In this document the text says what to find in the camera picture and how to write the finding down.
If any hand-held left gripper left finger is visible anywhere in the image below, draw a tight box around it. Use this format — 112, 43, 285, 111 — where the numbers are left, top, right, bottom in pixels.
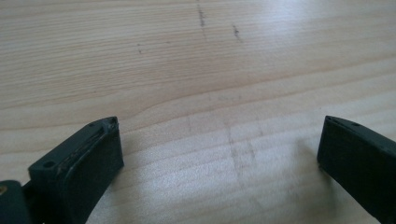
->
21, 116, 125, 224

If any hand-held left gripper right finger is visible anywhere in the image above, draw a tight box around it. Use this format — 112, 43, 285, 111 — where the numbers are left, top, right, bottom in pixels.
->
317, 115, 396, 224

